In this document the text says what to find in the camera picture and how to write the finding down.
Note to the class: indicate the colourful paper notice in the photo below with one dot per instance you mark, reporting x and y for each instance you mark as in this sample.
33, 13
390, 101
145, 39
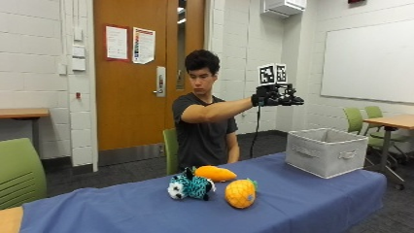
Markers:
144, 45

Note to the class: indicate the white marker cube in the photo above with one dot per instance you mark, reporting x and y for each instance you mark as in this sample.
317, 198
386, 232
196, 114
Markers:
271, 73

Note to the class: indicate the orange pineapple soft toy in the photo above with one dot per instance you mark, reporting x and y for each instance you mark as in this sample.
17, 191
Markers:
239, 193

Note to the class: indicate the red wall sign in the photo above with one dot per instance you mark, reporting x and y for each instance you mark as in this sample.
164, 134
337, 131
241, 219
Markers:
355, 1

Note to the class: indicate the white paper notice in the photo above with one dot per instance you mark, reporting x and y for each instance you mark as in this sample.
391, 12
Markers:
116, 42

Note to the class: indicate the white wall switch box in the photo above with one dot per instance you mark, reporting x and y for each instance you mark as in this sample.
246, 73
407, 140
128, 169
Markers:
78, 51
78, 64

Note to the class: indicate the grey fabric storage bin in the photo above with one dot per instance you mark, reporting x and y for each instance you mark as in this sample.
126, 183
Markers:
325, 152

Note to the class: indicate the orange carrot soft toy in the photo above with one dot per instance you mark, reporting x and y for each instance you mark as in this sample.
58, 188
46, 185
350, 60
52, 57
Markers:
214, 173

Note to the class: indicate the teal striped soft toy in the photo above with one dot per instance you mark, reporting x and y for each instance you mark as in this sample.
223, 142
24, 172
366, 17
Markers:
189, 187

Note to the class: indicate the whiteboard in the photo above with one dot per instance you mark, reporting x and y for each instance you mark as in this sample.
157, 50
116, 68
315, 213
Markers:
370, 63

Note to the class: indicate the green chair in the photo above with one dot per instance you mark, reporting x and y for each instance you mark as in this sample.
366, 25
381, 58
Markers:
170, 150
18, 174
354, 119
381, 124

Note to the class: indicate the wooden table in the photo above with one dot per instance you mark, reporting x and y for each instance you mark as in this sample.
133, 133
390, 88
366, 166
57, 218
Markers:
390, 129
22, 113

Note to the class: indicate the blue tablecloth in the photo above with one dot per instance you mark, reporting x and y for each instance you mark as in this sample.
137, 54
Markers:
216, 204

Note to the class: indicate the wooden door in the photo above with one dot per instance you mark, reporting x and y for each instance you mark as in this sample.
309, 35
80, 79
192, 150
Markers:
130, 74

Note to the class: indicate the white wall unit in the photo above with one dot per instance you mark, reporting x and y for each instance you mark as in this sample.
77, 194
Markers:
282, 7

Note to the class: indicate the the person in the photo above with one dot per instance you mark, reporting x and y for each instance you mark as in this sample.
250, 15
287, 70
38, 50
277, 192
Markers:
202, 129

